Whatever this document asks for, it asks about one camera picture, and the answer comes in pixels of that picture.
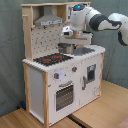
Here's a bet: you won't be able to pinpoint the red grey left knob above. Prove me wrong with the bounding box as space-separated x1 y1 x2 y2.
54 73 60 79

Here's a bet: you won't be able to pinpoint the grey ice dispenser panel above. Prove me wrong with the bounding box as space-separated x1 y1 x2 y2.
87 64 96 81

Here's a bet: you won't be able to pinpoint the white toy microwave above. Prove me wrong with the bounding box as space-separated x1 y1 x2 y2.
66 3 90 21

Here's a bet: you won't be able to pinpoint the small metal pot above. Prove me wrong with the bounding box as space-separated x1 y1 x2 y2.
58 43 75 54

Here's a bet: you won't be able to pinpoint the grey range hood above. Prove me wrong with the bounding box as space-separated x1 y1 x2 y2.
34 6 64 27

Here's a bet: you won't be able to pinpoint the red grey right knob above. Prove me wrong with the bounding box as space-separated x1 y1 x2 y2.
71 65 78 73

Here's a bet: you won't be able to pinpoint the grey cabinet door handle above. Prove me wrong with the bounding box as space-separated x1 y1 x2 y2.
82 76 86 90

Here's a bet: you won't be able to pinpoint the red grey knob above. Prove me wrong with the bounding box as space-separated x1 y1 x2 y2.
71 65 78 73
54 73 60 79

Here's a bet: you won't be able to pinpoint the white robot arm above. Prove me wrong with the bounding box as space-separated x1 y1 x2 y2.
62 4 128 46

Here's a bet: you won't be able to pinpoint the white oven door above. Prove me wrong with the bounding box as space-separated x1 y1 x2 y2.
55 81 74 111

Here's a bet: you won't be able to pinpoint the black stovetop red burners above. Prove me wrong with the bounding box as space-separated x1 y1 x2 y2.
34 53 71 66

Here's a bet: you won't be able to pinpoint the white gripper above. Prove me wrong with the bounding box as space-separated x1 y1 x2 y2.
61 26 93 44

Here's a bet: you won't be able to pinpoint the wooden toy kitchen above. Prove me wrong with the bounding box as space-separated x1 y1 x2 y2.
22 2 105 127

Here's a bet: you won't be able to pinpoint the grey toy sink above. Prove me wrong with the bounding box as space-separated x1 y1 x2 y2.
73 47 94 56

